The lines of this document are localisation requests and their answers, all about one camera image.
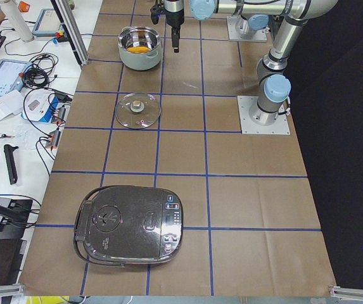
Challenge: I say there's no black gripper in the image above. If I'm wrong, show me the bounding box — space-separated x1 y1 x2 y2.
167 9 184 53

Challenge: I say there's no yellow corn cob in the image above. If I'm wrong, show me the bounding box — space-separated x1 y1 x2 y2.
126 46 151 54

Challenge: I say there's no glass pot lid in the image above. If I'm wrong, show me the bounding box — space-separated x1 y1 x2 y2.
115 92 161 129

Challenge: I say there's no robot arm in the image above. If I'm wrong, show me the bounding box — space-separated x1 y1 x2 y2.
189 0 336 125
235 15 269 36

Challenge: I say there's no pale green electric pot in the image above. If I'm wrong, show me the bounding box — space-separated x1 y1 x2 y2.
118 26 163 71

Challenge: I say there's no far teach pendant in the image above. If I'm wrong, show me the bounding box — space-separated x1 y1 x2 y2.
32 8 63 37

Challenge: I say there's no teach pendant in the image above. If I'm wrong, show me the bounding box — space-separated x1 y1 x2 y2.
0 59 32 97
32 8 63 37

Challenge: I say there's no blue white box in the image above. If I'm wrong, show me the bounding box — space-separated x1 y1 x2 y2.
21 89 59 123

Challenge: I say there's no near teach pendant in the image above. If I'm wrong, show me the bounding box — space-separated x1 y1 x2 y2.
0 59 32 97

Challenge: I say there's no black rice cooker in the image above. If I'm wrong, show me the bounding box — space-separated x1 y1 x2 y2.
73 185 183 267

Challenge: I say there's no black bar tool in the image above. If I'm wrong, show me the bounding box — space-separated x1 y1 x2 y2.
4 144 18 185

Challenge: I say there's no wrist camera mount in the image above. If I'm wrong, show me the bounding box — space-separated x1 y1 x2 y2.
150 0 166 25

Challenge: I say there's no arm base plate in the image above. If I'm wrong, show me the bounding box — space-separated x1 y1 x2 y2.
237 96 291 136
226 15 269 42

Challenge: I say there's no aluminium frame post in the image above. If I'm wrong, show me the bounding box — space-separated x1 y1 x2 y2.
51 0 89 67

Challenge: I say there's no black cable bundle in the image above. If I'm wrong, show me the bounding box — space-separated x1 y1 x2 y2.
22 53 58 88

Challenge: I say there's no white pipe post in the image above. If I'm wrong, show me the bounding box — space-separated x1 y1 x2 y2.
0 0 34 42

